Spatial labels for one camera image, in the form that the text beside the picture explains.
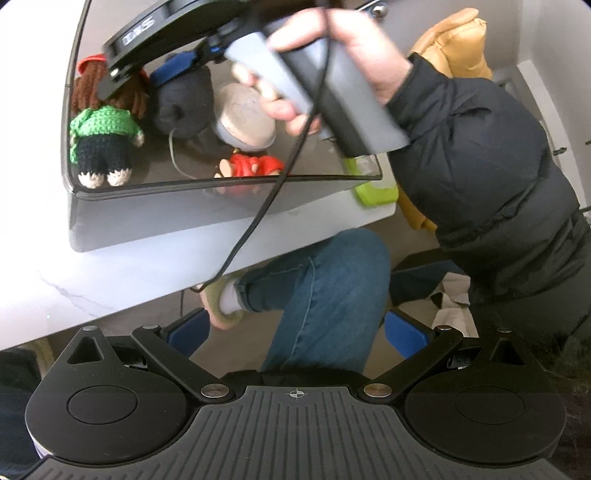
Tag grey transparent storage bin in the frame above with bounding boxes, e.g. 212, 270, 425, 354
60, 0, 384, 252

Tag blue jeans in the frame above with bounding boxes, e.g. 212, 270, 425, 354
233, 228, 472, 374

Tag black cable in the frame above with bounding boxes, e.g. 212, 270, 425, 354
180, 0, 333, 315

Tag green lid with clear flap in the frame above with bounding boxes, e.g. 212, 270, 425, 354
353, 154, 398, 208

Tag green slipper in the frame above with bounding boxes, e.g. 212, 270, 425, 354
191, 272, 250, 330

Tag yellow padded chair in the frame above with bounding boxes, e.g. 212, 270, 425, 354
397, 7, 495, 232

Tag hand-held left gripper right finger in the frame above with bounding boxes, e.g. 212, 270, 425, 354
359, 310, 525, 404

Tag crochet doll with red hat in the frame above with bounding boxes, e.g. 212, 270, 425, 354
69, 54, 151, 190

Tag person's right forearm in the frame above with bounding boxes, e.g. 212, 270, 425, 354
385, 51, 591, 305

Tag red raincoat toy figure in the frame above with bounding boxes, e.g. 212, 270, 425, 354
213, 152, 284, 178

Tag person's right hand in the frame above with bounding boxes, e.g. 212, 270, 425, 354
231, 7, 413, 137

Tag round beige box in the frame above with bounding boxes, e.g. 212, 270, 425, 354
212, 83, 278, 151

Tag black plush toy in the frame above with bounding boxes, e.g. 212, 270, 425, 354
150, 53, 232, 158

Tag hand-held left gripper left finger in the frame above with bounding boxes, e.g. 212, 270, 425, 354
67, 308, 236, 403

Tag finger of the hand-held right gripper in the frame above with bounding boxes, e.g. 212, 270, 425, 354
95, 62, 148, 100
150, 46, 222, 88

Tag white sock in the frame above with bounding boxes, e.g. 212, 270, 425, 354
219, 281, 243, 315

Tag white cloth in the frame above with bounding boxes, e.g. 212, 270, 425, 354
431, 272, 481, 337

